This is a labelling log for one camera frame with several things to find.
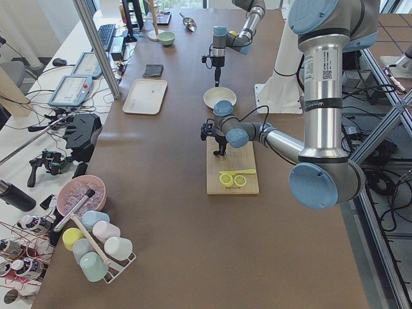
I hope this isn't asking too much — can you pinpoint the lemon slice lower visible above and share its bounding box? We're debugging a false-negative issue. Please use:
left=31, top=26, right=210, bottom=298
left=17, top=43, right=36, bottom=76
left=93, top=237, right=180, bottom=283
left=219, top=174, right=234, bottom=188

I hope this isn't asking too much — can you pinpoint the aluminium frame post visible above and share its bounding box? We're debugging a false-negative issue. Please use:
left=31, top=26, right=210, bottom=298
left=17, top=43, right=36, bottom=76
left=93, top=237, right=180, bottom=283
left=73, top=0, right=120, bottom=99

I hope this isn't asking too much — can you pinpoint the grey folded cloth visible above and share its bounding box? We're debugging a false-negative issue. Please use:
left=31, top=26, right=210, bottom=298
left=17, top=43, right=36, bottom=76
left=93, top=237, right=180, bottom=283
left=143, top=64, right=164, bottom=77

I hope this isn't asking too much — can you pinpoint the cream round plate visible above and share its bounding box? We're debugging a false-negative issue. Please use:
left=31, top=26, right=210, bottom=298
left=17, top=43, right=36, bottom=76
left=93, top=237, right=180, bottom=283
left=203, top=87, right=237, bottom=109

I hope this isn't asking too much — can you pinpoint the blue teach pendant near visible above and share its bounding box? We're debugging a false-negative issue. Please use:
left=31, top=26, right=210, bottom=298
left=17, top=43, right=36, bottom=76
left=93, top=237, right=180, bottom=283
left=48, top=75, right=93, bottom=108

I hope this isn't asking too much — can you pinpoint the white cup rack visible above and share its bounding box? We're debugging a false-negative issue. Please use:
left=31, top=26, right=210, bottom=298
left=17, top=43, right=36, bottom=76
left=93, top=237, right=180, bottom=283
left=62, top=211, right=137, bottom=285

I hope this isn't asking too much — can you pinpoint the green bowl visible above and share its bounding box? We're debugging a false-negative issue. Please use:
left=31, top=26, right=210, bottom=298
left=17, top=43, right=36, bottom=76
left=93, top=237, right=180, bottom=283
left=158, top=31, right=176, bottom=46

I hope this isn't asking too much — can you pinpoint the wooden glass stand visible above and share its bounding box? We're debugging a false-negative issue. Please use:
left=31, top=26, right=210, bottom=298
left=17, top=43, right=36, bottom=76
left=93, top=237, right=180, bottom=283
left=144, top=0, right=164, bottom=41

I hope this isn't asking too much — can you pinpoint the blue teach pendant far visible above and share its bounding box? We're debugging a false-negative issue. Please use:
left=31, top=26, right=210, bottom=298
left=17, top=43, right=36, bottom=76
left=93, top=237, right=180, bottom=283
left=71, top=52, right=102, bottom=79

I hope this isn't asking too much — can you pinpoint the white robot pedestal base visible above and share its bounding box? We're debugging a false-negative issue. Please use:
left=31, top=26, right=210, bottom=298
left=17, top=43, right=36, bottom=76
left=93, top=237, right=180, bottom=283
left=254, top=21, right=303, bottom=114

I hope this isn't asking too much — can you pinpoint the lemon slice upper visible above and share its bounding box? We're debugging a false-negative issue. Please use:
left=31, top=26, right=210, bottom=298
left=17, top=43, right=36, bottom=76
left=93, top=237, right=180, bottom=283
left=233, top=174, right=247, bottom=187

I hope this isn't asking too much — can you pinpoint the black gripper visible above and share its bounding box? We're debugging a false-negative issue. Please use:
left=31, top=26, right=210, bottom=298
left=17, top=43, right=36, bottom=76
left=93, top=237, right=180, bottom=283
left=215, top=135, right=227, bottom=156
left=212, top=55, right=225, bottom=87

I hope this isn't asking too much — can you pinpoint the pink ice bowl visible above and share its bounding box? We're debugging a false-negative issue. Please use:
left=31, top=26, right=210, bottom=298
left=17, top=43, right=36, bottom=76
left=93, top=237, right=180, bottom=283
left=57, top=175, right=106, bottom=217

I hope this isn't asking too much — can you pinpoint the lemon slice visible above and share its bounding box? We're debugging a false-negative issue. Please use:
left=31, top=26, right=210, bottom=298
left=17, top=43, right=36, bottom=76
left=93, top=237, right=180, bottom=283
left=233, top=174, right=247, bottom=187
left=219, top=174, right=234, bottom=188

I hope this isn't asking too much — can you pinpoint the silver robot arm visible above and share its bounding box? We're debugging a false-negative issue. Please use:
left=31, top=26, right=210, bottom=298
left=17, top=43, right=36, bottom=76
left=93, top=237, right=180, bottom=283
left=202, top=0, right=266, bottom=87
left=201, top=1, right=379, bottom=209

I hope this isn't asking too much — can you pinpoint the metal ice scoop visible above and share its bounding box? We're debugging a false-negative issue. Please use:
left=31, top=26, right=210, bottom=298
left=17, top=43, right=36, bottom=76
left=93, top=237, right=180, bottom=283
left=179, top=12, right=197, bottom=32

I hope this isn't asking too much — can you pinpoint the cream rabbit tray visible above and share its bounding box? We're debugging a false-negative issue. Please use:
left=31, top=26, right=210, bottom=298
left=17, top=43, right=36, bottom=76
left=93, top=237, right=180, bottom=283
left=122, top=79, right=167, bottom=115

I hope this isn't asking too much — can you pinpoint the blue teach pendant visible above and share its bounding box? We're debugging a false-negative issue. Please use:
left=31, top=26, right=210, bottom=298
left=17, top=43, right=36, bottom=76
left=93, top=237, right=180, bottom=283
left=71, top=52, right=102, bottom=79
left=48, top=75, right=93, bottom=108

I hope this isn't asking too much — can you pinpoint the wooden cutting board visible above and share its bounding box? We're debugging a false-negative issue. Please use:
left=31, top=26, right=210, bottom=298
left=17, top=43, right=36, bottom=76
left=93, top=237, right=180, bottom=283
left=206, top=137, right=259, bottom=194

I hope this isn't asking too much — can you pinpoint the yellow plastic knife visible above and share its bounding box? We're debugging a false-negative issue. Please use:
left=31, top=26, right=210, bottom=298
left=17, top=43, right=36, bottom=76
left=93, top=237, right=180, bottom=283
left=219, top=169, right=256, bottom=176

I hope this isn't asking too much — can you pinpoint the metal muddler black tip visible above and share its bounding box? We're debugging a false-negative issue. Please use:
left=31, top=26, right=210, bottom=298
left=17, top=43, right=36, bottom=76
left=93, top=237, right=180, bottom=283
left=53, top=189, right=95, bottom=232

